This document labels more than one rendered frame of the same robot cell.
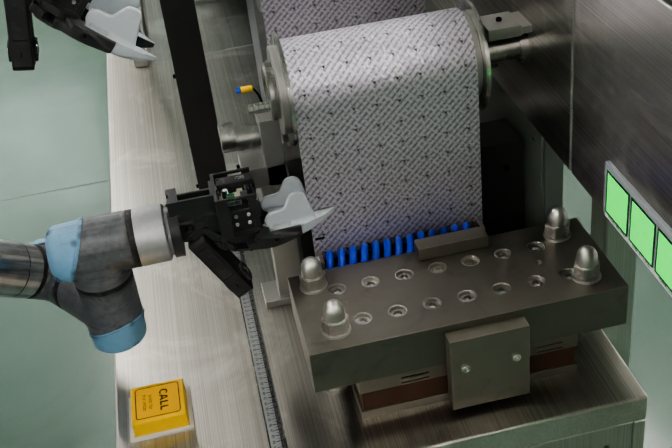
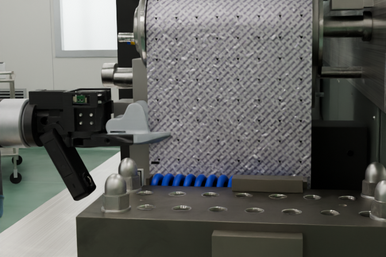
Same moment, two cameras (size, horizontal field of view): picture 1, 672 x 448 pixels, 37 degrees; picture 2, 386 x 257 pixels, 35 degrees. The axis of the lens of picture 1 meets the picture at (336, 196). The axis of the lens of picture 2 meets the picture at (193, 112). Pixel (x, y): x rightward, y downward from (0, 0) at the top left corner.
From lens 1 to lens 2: 69 cm
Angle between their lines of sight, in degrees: 30
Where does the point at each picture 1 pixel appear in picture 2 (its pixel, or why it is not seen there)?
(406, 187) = (238, 128)
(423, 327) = (193, 218)
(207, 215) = (60, 111)
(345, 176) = (183, 104)
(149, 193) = (99, 185)
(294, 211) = (131, 122)
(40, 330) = not seen: outside the picture
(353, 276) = (166, 190)
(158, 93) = not seen: hidden behind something
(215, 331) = (65, 248)
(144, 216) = (11, 100)
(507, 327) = (278, 236)
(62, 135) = not seen: hidden behind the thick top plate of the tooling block
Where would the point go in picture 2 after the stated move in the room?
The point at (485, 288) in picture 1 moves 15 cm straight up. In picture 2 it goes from (276, 209) to (276, 86)
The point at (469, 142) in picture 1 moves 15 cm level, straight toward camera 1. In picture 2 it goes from (301, 94) to (265, 106)
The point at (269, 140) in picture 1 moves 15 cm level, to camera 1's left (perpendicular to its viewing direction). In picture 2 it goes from (138, 78) to (53, 77)
